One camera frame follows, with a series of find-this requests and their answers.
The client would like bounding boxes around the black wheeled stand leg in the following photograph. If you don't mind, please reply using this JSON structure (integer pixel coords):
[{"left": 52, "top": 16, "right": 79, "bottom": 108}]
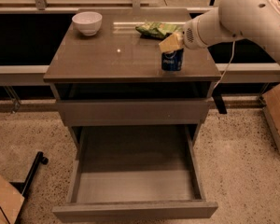
[{"left": 11, "top": 151, "right": 49, "bottom": 198}]

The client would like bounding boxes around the green chip bag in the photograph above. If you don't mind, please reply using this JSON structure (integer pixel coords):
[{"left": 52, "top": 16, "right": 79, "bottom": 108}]
[{"left": 135, "top": 21, "right": 182, "bottom": 39}]

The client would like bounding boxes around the white cable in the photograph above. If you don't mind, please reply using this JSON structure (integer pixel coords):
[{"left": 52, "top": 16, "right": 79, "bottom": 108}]
[{"left": 212, "top": 39, "right": 237, "bottom": 91}]

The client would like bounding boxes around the grey drawer cabinet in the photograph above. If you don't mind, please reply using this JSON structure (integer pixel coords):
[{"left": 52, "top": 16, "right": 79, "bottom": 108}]
[{"left": 44, "top": 8, "right": 220, "bottom": 144}]

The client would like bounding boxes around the white ceramic bowl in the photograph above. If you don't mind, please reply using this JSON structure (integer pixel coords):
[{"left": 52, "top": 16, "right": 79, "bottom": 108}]
[{"left": 72, "top": 11, "right": 103, "bottom": 35}]

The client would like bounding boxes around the cardboard box left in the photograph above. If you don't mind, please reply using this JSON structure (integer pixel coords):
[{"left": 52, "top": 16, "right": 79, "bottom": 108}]
[{"left": 0, "top": 175, "right": 24, "bottom": 224}]

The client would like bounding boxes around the open grey middle drawer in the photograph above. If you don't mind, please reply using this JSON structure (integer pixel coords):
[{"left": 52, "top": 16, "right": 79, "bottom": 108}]
[{"left": 53, "top": 125, "right": 217, "bottom": 223}]

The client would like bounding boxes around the cardboard box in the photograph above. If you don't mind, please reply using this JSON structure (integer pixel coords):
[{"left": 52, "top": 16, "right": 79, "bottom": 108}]
[
  {"left": 262, "top": 84, "right": 280, "bottom": 154},
  {"left": 0, "top": 175, "right": 24, "bottom": 224}
]

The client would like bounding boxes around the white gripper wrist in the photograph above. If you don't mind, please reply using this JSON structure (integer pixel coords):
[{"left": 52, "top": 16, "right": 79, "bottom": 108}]
[{"left": 159, "top": 11, "right": 222, "bottom": 53}]

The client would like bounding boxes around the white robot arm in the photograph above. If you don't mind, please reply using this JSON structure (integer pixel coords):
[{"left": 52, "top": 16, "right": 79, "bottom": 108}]
[{"left": 160, "top": 0, "right": 280, "bottom": 65}]

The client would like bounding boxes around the closed grey top drawer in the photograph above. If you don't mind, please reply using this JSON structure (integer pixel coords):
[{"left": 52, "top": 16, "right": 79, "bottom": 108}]
[{"left": 56, "top": 99, "right": 210, "bottom": 127}]

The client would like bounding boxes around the blue pepsi can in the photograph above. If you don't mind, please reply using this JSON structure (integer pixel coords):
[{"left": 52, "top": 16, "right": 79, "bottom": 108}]
[{"left": 161, "top": 49, "right": 184, "bottom": 71}]

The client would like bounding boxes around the cardboard box right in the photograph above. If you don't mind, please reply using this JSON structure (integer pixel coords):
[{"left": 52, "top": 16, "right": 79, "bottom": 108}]
[{"left": 262, "top": 84, "right": 280, "bottom": 154}]

